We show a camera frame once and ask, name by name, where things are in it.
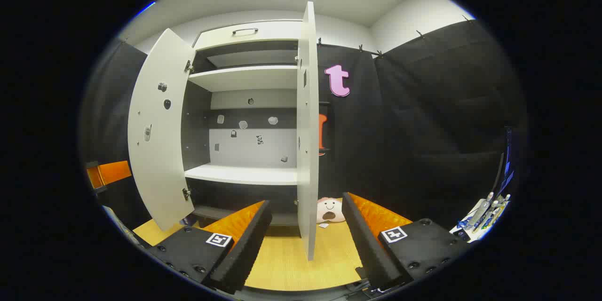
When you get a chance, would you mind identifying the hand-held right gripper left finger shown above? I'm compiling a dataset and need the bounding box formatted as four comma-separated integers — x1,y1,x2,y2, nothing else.
147,199,273,295

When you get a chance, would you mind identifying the white upper cabinet flap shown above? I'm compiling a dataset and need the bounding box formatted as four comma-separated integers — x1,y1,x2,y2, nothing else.
194,20,302,51

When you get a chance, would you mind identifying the black backdrop cloth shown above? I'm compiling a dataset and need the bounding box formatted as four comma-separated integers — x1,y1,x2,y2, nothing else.
81,18,528,245

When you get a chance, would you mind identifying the white door with phone sticker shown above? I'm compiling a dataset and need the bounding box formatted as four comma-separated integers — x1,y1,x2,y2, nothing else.
127,27,196,232

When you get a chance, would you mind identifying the white cabinet shelf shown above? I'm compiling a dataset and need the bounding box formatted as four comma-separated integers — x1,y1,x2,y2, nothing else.
188,65,299,93
184,163,299,186

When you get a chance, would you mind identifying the pink smiling plush toy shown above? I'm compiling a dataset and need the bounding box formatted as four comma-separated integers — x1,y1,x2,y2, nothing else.
316,198,346,224

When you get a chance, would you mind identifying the white tube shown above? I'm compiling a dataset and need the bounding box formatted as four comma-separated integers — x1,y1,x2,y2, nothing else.
489,194,511,219
472,192,494,229

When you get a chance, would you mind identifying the white cabinet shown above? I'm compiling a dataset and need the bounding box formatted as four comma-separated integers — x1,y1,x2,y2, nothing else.
181,19,302,227

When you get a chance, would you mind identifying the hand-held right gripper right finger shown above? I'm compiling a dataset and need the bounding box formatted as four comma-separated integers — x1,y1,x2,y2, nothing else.
341,192,472,293

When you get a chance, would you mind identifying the white door with black handle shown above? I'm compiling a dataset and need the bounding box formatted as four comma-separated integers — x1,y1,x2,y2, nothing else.
296,1,320,261

